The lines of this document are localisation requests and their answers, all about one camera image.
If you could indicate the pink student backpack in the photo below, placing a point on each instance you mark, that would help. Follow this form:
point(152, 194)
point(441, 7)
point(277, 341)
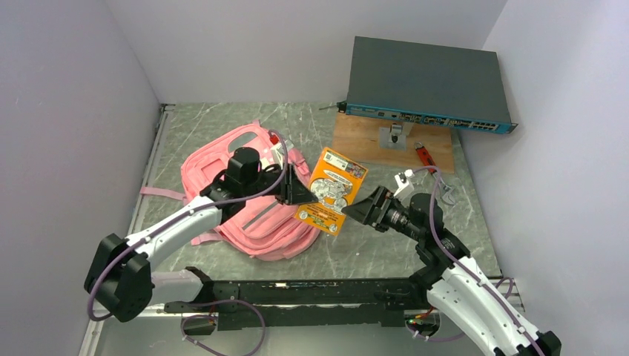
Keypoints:
point(264, 229)

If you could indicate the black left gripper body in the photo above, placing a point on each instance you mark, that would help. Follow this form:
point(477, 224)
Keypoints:
point(282, 192)

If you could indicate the blue network switch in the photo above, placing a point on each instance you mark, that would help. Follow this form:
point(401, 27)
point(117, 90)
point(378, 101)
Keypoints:
point(427, 84)

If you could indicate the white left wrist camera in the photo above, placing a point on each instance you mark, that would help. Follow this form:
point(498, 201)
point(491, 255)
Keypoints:
point(274, 154)

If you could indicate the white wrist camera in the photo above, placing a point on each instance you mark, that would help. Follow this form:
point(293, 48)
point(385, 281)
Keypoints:
point(404, 184)
point(274, 154)

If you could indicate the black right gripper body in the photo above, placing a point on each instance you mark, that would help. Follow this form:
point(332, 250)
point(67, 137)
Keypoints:
point(382, 222)

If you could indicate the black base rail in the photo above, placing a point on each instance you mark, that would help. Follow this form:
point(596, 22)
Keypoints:
point(387, 302)

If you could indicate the grey metal bracket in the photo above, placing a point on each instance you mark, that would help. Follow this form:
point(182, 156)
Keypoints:
point(394, 136)

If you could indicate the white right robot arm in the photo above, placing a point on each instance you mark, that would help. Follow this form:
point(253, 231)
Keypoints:
point(451, 280)

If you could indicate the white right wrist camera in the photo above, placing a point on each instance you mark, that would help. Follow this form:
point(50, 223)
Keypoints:
point(404, 184)

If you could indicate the wooden board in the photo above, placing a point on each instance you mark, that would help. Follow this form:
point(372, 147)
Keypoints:
point(363, 140)

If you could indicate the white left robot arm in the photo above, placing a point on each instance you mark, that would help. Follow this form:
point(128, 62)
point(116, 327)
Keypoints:
point(121, 280)

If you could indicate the orange adjustable wrench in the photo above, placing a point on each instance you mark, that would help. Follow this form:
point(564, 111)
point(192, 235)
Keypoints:
point(446, 191)

